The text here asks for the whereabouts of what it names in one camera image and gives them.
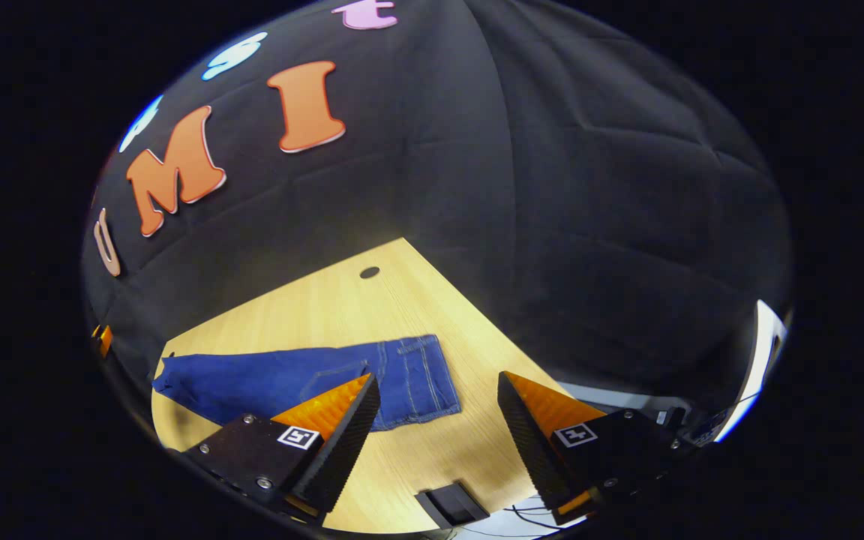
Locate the black rectangular table socket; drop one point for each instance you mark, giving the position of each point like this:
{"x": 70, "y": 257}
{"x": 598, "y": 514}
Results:
{"x": 453, "y": 504}

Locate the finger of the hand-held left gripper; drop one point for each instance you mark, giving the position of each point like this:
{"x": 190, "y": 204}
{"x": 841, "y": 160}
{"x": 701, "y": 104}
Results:
{"x": 104, "y": 339}

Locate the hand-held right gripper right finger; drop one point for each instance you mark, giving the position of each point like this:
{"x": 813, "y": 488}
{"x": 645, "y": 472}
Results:
{"x": 529, "y": 442}

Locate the blue denim jeans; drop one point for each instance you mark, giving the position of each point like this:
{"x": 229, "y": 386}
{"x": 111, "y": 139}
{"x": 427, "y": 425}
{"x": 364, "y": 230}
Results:
{"x": 267, "y": 379}

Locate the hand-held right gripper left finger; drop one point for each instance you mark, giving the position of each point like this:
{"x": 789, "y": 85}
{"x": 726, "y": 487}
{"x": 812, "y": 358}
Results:
{"x": 346, "y": 442}

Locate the black backdrop cloth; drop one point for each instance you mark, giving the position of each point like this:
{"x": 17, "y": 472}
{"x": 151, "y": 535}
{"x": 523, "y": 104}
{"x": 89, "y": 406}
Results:
{"x": 537, "y": 187}

